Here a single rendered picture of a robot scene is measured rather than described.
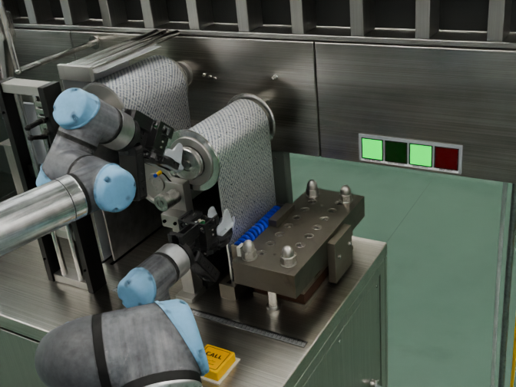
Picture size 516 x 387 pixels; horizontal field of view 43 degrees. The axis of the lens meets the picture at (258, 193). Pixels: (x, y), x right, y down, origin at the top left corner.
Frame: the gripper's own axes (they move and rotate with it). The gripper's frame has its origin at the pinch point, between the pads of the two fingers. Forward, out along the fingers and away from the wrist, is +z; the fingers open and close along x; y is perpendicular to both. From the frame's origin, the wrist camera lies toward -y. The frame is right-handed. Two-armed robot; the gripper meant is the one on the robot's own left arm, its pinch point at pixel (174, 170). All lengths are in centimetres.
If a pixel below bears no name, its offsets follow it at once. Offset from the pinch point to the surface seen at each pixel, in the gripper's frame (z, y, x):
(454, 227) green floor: 239, 37, -10
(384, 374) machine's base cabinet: 78, -35, -34
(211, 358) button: 5.3, -36.7, -17.9
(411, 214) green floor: 244, 41, 15
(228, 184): 10.0, 0.6, -8.2
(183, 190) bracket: 4.1, -3.5, -0.9
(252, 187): 20.9, 2.6, -8.3
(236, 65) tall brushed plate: 20.3, 33.4, 5.1
